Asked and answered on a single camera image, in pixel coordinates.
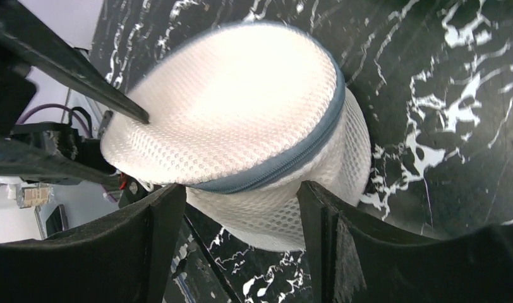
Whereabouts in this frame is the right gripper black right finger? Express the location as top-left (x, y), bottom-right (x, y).
top-left (297, 181), bottom-right (513, 302)

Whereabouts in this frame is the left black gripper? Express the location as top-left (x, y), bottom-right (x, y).
top-left (0, 1), bottom-right (149, 187)

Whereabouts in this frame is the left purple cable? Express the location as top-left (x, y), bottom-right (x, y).
top-left (15, 103), bottom-right (92, 139)

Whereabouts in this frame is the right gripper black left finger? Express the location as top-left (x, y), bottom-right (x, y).
top-left (0, 185), bottom-right (186, 302)

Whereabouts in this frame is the white mesh laundry bag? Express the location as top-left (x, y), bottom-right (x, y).
top-left (100, 22), bottom-right (371, 251)

